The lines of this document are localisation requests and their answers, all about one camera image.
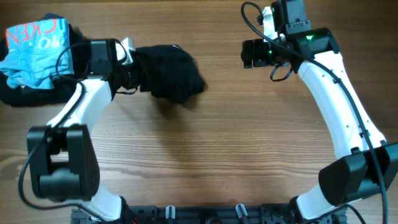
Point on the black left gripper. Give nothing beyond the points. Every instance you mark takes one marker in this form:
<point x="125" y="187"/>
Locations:
<point x="139" y="80"/>

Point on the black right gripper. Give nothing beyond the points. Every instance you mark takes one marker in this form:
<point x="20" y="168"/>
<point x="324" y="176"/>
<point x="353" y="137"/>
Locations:
<point x="247" y="53"/>

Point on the black t-shirt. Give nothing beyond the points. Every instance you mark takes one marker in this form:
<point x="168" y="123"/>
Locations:
<point x="168" y="72"/>

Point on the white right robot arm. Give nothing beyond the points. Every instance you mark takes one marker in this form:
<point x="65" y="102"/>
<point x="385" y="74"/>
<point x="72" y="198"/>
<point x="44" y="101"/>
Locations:
<point x="365" y="164"/>

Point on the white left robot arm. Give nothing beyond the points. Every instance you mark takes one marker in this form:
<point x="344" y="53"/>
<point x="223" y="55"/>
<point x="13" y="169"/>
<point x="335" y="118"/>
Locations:
<point x="61" y="169"/>

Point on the dark navy garment pile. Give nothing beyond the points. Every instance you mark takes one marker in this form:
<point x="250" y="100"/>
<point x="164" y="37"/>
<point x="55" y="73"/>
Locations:
<point x="62" y="91"/>

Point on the light blue printed t-shirt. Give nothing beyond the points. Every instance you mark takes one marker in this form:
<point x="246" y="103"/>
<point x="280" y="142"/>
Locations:
<point x="36" y="54"/>

